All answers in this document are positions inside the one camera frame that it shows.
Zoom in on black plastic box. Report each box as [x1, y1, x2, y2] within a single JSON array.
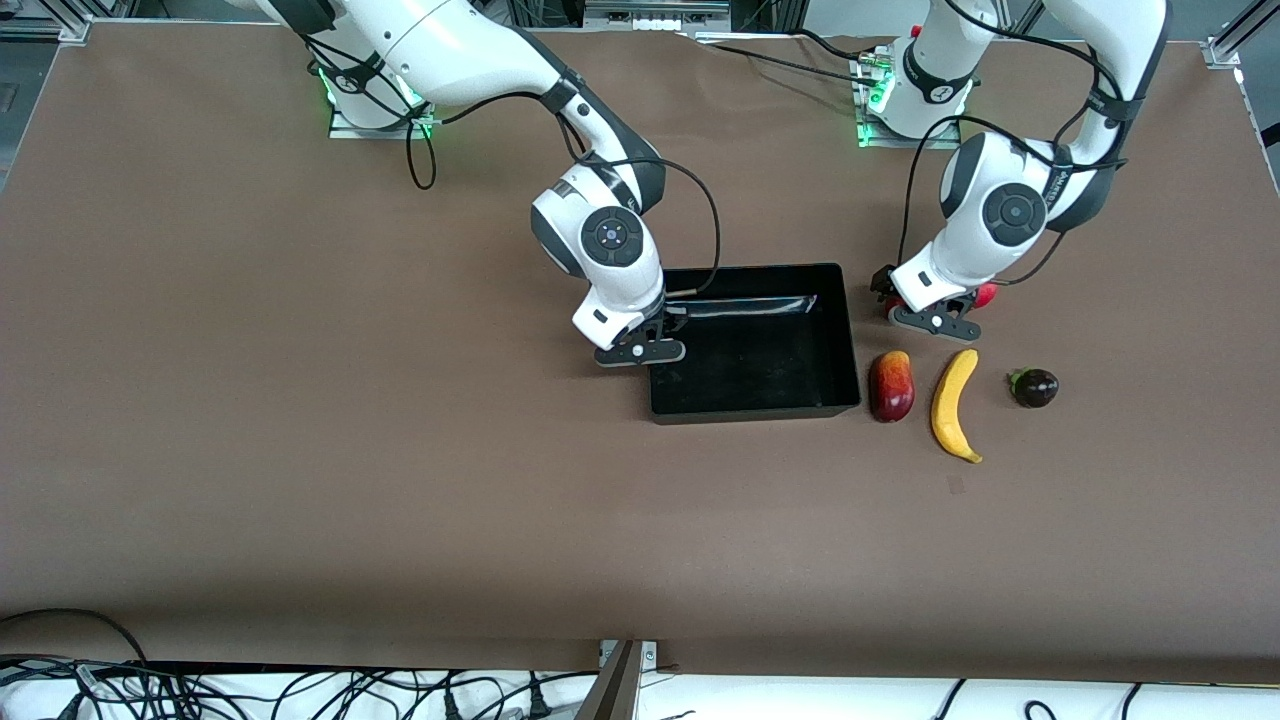
[[648, 263, 862, 426]]

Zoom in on yellow banana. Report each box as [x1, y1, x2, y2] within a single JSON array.
[[930, 348, 984, 465]]

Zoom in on red orange mango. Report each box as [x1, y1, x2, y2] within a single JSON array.
[[868, 350, 917, 424]]

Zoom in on dark purple eggplant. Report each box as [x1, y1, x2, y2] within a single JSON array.
[[1008, 367, 1060, 409]]

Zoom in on white power strip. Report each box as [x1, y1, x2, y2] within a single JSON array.
[[583, 0, 733, 33]]

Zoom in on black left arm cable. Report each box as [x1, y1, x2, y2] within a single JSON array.
[[897, 0, 1136, 293]]

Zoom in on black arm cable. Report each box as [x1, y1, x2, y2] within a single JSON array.
[[300, 35, 724, 301], [897, 0, 1136, 293]]

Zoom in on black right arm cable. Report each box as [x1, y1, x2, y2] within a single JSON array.
[[300, 35, 724, 301]]

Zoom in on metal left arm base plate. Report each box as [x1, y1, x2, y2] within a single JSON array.
[[857, 115, 964, 151]]

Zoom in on black cable on table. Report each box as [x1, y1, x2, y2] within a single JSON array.
[[690, 30, 886, 76]]

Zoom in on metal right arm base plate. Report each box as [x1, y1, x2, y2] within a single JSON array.
[[328, 100, 434, 141]]

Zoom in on grey metal bracket beam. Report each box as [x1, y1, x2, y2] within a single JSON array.
[[575, 640, 661, 720]]

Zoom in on tangled black floor cables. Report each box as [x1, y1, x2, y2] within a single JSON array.
[[0, 655, 601, 720]]

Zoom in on curved black cable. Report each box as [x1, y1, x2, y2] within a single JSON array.
[[0, 608, 151, 666]]

